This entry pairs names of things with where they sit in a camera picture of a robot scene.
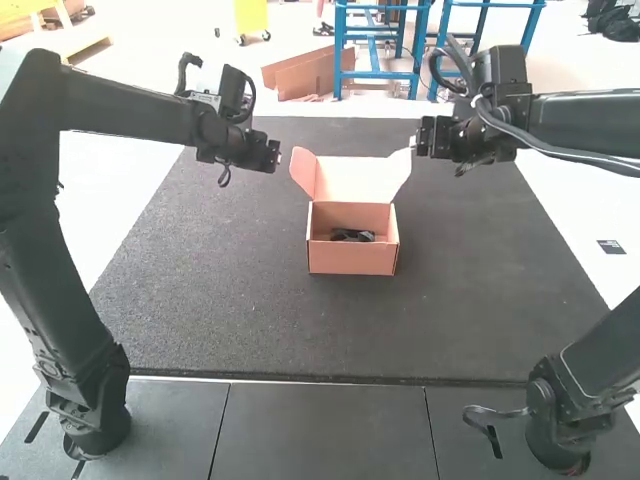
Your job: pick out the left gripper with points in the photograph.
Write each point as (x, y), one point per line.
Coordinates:
(252, 149)

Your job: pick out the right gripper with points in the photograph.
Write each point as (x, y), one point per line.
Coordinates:
(460, 140)

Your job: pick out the cardboard box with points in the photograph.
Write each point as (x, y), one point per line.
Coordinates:
(352, 257)

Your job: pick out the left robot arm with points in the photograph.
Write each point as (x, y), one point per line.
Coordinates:
(45, 225)

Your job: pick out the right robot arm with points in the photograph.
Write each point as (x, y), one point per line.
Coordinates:
(595, 120)

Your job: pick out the flat cardboard pieces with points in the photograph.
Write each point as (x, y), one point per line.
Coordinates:
(305, 72)

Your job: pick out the black square fan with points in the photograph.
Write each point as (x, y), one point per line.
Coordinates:
(352, 234)

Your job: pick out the yellow cart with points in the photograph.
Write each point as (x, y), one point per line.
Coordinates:
(251, 17)

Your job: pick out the black mat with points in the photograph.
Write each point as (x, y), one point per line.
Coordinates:
(225, 300)

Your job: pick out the small black label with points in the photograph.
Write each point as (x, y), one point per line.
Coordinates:
(611, 246)

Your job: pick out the black bags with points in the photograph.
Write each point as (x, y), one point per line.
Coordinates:
(617, 22)

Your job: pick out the dark base panel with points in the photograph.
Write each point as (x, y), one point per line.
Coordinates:
(165, 430)
(325, 435)
(470, 455)

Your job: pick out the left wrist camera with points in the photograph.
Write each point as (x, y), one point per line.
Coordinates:
(232, 90)

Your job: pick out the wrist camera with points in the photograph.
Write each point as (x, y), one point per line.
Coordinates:
(507, 62)
(232, 90)

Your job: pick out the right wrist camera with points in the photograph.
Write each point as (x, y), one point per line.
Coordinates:
(507, 62)

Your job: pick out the blue metal frame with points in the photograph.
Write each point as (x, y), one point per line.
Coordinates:
(487, 5)
(372, 75)

